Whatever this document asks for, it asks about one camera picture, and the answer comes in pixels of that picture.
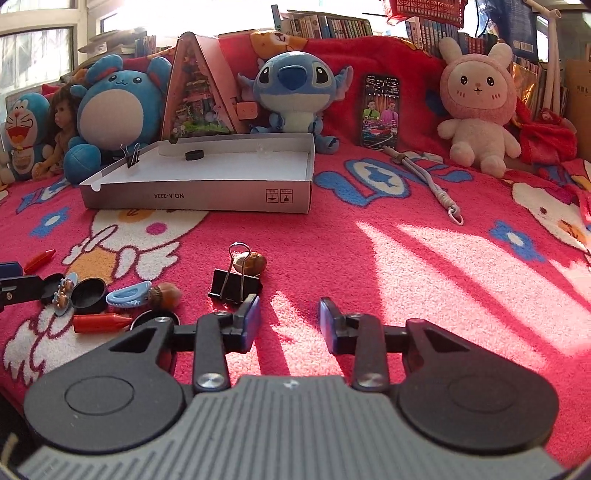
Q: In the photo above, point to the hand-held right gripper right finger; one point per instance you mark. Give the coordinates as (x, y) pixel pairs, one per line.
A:
(328, 327)

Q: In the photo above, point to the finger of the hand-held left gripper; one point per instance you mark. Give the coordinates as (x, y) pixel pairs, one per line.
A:
(10, 269)
(21, 290)

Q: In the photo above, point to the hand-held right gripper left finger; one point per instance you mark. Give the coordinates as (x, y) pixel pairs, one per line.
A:
(251, 323)

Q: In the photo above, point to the red crayon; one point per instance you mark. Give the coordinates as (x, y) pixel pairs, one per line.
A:
(39, 260)
(99, 323)

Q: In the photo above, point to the large black binder clip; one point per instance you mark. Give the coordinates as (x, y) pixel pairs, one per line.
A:
(231, 286)

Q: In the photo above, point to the cartoon bear hair clip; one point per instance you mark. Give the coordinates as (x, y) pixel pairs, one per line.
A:
(64, 295)

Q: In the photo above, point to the brown walnut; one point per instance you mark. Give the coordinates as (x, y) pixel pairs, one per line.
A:
(254, 264)

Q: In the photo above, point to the brown acorn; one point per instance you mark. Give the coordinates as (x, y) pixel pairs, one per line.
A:
(165, 295)

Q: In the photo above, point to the blue hair clip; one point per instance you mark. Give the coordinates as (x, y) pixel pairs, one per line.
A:
(127, 295)

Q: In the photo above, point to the white cardboard box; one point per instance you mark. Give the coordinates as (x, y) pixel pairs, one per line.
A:
(198, 196)

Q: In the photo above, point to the pink cartoon bed blanket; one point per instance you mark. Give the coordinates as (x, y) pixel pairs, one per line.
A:
(369, 277)

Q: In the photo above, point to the blue cat plush toy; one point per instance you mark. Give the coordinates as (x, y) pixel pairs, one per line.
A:
(23, 124)

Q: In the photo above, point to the brown-haired doll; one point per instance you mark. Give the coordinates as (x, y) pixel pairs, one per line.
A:
(64, 120)

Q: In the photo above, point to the small black binder clip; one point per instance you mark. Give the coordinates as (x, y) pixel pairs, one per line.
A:
(131, 159)

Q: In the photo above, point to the blue round plush toy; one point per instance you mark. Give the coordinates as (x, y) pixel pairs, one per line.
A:
(111, 115)

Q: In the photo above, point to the small orange rectangular tag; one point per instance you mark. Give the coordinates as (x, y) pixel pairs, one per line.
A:
(246, 111)

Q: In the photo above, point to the black smartphone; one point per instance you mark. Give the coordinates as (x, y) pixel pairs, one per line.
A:
(379, 115)

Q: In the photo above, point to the pink triangular toy box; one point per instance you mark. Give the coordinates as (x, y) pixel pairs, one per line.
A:
(198, 101)

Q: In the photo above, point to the blue alien plush toy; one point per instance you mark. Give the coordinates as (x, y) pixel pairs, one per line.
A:
(291, 87)

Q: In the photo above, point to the pink bunny plush toy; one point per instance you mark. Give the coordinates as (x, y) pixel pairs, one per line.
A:
(475, 87)

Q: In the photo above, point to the red cloth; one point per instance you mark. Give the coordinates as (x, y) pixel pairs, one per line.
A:
(549, 138)

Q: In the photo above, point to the row of books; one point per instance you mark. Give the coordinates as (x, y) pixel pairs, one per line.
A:
(526, 69)
(323, 25)

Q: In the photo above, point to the red plastic basket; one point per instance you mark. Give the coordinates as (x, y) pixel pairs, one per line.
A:
(425, 11)

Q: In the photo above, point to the brown cardboard box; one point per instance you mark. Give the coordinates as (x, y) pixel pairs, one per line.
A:
(579, 92)

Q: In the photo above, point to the blue hanging bag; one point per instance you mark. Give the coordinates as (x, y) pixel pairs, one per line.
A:
(512, 27)

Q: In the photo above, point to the white pipe rack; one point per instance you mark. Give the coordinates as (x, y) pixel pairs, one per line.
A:
(553, 55)

